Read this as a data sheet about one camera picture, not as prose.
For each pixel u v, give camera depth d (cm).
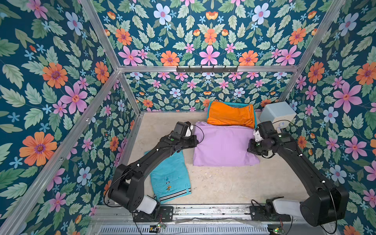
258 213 74
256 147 69
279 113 95
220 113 107
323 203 38
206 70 93
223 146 83
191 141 75
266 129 62
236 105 114
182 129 66
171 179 84
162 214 74
